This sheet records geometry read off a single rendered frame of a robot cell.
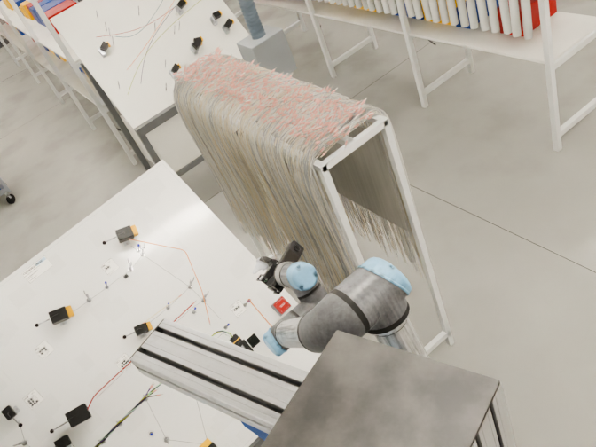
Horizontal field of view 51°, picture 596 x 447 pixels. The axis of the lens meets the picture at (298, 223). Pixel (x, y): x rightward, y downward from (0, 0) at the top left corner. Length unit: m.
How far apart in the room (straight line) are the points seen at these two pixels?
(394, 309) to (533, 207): 2.81
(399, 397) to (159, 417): 1.56
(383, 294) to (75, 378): 1.32
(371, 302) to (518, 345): 2.14
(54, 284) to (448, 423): 1.80
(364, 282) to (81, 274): 1.32
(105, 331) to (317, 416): 1.57
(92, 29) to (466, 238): 3.09
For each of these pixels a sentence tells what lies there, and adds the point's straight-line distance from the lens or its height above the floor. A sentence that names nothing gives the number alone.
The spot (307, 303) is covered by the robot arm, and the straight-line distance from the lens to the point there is 1.70.
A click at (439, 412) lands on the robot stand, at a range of 0.81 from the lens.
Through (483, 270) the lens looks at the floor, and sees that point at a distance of 3.74.
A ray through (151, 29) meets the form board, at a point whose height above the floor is 1.30.
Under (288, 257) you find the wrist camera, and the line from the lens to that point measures 1.85.
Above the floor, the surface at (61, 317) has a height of 1.48.
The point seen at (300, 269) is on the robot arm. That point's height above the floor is 1.63.
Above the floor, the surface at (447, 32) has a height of 0.66.
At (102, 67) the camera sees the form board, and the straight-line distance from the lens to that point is 4.93.
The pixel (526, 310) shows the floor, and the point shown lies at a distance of 3.52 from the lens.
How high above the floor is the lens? 2.71
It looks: 37 degrees down
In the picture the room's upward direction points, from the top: 25 degrees counter-clockwise
